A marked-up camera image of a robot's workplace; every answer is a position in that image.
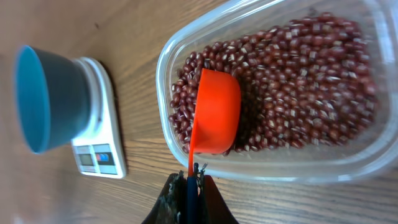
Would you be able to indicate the clear plastic container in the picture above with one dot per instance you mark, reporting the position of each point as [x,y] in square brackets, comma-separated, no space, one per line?
[370,152]

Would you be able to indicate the red beans in container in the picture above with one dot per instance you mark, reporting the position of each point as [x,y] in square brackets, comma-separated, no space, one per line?
[308,82]

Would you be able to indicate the red scoop with blue handle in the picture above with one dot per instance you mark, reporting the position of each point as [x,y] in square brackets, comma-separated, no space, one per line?
[214,129]

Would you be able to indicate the blue metal bowl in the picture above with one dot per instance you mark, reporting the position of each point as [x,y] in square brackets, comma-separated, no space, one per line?
[52,97]

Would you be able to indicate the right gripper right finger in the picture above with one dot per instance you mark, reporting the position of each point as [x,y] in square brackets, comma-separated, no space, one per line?
[212,208]

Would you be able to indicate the white digital kitchen scale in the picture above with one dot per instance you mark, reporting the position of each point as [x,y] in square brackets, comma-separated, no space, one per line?
[98,149]

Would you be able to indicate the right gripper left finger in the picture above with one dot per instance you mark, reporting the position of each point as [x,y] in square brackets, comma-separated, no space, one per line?
[170,206]

